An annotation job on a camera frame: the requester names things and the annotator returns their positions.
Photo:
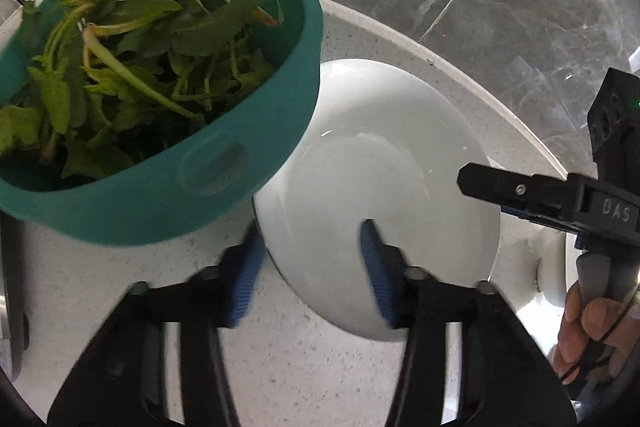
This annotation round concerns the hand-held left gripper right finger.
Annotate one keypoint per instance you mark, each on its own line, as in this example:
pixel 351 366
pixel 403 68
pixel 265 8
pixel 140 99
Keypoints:
pixel 377 277

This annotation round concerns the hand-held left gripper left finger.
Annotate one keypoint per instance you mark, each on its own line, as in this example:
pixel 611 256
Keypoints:
pixel 245 277

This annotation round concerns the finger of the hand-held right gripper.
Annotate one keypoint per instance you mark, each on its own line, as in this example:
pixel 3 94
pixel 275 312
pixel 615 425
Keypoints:
pixel 520 189
pixel 535 216

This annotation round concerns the plain white bowl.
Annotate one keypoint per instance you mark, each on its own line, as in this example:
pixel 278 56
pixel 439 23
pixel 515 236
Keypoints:
pixel 550 279

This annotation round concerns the white shallow bowl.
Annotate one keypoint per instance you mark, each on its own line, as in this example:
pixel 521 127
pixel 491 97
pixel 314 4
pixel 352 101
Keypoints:
pixel 380 157

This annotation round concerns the person's right hand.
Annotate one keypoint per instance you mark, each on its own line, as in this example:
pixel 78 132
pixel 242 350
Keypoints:
pixel 585 332

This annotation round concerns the teal plastic basin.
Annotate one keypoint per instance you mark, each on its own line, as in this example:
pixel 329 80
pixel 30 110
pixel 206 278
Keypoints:
pixel 150 207

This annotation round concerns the leafy greens in basin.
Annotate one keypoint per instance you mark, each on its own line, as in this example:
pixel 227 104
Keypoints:
pixel 125 72

